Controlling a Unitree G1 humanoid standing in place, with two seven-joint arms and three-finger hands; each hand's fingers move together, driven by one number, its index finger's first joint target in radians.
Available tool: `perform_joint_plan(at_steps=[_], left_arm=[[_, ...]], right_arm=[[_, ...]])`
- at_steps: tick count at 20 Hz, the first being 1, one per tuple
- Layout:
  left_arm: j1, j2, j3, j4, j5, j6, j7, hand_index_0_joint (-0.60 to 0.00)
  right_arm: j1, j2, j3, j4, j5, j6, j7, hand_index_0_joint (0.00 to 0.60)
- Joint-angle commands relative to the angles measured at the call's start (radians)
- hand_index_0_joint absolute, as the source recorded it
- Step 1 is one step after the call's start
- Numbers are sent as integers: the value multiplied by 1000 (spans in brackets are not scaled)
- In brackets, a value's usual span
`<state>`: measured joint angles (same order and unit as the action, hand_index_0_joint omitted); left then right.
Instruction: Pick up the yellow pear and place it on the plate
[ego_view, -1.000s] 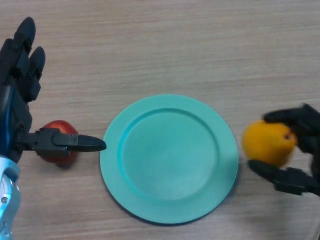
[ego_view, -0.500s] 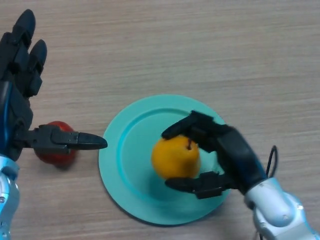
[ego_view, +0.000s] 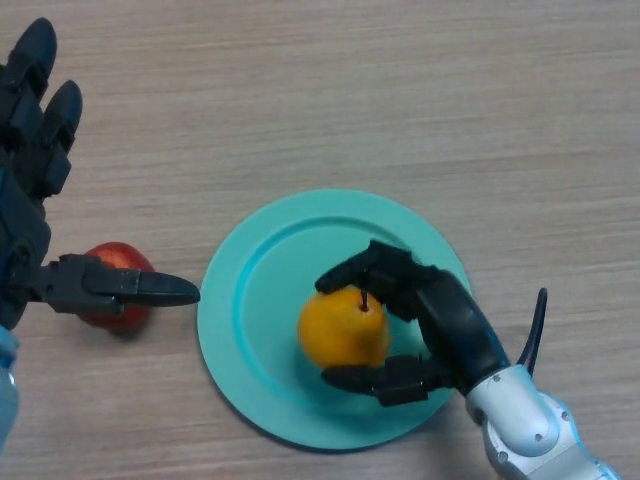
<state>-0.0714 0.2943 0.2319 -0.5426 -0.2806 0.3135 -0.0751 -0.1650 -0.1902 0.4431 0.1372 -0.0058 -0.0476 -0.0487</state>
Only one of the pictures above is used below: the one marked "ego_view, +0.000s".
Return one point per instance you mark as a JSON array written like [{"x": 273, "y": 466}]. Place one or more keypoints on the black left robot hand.
[{"x": 25, "y": 215}]

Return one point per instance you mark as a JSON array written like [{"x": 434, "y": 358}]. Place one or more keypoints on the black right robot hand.
[{"x": 450, "y": 320}]

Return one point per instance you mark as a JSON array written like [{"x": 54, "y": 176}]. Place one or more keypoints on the yellow pear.
[{"x": 340, "y": 330}]

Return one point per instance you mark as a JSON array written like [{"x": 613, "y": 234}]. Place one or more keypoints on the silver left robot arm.
[{"x": 7, "y": 385}]

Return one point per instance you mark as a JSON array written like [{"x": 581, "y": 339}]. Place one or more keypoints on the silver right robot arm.
[{"x": 520, "y": 415}]

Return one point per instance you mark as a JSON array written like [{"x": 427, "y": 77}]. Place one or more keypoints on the green round plate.
[{"x": 260, "y": 310}]

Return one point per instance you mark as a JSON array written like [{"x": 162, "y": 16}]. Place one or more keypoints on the red apple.
[{"x": 117, "y": 252}]

